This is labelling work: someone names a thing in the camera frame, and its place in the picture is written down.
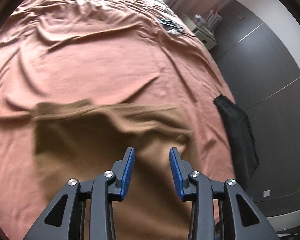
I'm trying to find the brown printed t-shirt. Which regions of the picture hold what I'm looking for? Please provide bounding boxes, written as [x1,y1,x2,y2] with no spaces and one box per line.
[31,99,222,240]

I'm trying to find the pile of small gadgets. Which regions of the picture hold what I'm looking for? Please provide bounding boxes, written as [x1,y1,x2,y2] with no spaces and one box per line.
[158,17,187,35]

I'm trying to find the pink-brown bed blanket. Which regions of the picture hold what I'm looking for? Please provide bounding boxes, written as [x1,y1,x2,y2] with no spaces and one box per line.
[0,0,237,240]

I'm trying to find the white bedside stand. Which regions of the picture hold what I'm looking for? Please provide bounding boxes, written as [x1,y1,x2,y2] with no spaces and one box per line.
[184,6,221,51]

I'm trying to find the black cloth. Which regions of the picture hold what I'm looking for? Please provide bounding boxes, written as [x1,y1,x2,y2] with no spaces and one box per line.
[213,95,260,189]

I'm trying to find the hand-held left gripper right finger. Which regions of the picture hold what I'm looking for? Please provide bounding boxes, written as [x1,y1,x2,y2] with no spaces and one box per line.
[169,147,282,240]

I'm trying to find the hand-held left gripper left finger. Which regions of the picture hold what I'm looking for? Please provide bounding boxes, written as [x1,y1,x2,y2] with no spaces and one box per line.
[22,147,136,240]

